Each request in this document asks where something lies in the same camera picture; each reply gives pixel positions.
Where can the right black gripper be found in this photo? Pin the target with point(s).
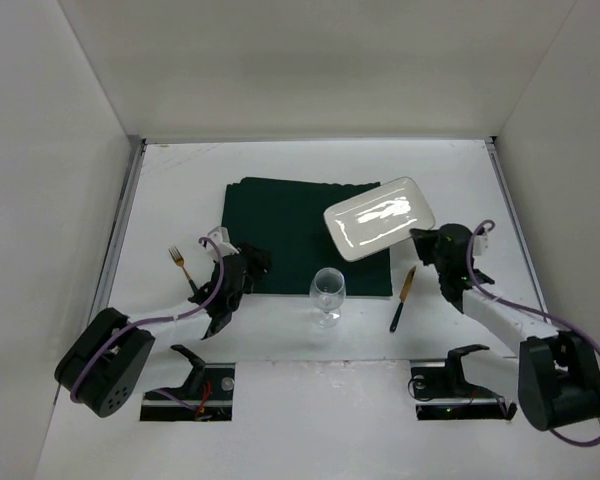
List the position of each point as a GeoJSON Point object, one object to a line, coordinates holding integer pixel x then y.
{"type": "Point", "coordinates": [434, 243]}

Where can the dark green cloth placemat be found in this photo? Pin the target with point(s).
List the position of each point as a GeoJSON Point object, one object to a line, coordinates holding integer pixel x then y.
{"type": "Point", "coordinates": [285, 218]}

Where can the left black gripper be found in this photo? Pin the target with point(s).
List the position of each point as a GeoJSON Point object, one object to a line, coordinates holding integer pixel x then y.
{"type": "Point", "coordinates": [247, 262]}

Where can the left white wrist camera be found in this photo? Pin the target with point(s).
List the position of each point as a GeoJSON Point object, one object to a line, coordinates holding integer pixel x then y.
{"type": "Point", "coordinates": [221, 240]}

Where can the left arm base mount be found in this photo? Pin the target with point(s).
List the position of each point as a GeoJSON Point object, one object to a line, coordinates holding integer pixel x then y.
{"type": "Point", "coordinates": [179, 386]}

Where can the aluminium table rail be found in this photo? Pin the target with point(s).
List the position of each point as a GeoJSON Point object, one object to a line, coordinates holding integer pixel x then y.
{"type": "Point", "coordinates": [491, 147]}
{"type": "Point", "coordinates": [119, 226]}

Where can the gold fork dark handle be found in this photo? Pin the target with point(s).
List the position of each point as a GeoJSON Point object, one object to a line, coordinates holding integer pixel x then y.
{"type": "Point", "coordinates": [179, 261]}

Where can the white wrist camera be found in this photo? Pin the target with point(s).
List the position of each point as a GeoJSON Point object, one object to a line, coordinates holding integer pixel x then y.
{"type": "Point", "coordinates": [221, 240]}
{"type": "Point", "coordinates": [480, 242]}

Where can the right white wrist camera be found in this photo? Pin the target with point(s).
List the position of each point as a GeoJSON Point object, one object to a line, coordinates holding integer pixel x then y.
{"type": "Point", "coordinates": [480, 242]}

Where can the white rectangular plate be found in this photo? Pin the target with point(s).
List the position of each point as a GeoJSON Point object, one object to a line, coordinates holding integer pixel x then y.
{"type": "Point", "coordinates": [376, 219]}

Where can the left aluminium table rail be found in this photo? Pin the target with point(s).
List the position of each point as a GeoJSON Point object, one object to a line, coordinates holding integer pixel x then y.
{"type": "Point", "coordinates": [119, 226]}

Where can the gold knife dark handle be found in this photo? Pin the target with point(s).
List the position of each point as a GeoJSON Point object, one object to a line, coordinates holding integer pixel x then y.
{"type": "Point", "coordinates": [402, 298]}

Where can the right aluminium table rail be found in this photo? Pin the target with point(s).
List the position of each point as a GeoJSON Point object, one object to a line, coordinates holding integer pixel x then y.
{"type": "Point", "coordinates": [491, 147]}

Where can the clear wine glass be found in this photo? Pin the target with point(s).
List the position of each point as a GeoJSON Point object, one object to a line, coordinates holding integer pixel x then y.
{"type": "Point", "coordinates": [327, 292]}

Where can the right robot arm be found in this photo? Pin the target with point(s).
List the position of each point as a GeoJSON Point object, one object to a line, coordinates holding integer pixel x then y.
{"type": "Point", "coordinates": [553, 375]}

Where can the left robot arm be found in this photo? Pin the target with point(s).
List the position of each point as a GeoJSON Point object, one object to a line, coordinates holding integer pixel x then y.
{"type": "Point", "coordinates": [118, 355]}

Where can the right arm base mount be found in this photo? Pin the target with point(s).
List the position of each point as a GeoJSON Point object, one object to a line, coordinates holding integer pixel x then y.
{"type": "Point", "coordinates": [442, 393]}

